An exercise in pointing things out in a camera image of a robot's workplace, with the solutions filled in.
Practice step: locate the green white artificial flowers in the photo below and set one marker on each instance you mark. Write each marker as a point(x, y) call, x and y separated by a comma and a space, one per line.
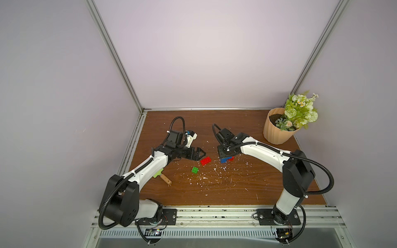
point(299, 111)

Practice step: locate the beige ribbed flower pot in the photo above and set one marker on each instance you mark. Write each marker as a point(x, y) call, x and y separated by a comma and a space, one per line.
point(273, 134)

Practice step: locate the green toy rake wooden handle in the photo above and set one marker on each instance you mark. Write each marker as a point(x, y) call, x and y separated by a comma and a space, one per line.
point(163, 177)

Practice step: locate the blue long lego brick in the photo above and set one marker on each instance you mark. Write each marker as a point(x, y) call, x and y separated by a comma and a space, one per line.
point(224, 160)

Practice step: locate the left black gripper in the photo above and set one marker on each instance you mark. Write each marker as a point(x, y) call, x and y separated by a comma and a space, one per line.
point(196, 156)

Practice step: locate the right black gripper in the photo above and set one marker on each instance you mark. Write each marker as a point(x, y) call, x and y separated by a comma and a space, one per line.
point(224, 150)

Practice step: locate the red long lego brick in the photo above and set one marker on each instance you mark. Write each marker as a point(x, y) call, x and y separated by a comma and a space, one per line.
point(205, 161)

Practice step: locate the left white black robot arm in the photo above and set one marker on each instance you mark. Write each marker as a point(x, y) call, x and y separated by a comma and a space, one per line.
point(121, 204)

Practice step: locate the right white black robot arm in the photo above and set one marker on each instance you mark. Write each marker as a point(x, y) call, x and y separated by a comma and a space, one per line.
point(297, 174)

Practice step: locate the circuit board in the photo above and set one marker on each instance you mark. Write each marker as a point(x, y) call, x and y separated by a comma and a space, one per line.
point(284, 235)
point(152, 232)

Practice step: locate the left circuit board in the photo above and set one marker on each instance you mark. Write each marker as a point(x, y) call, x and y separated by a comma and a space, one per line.
point(152, 232)

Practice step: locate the green small lego brick left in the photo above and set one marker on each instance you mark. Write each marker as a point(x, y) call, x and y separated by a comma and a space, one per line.
point(194, 170)

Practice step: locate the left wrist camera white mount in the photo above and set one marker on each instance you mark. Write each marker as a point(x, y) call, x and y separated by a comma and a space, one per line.
point(191, 136)

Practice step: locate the aluminium front rail frame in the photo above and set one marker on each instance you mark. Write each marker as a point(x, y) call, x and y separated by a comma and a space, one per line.
point(227, 227)

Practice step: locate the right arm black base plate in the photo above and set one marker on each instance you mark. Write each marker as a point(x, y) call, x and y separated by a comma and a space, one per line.
point(269, 217)

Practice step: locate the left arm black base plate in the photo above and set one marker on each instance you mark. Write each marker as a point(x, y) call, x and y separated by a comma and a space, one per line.
point(162, 217)

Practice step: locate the right circuit board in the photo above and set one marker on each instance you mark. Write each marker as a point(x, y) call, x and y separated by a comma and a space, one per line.
point(284, 235)

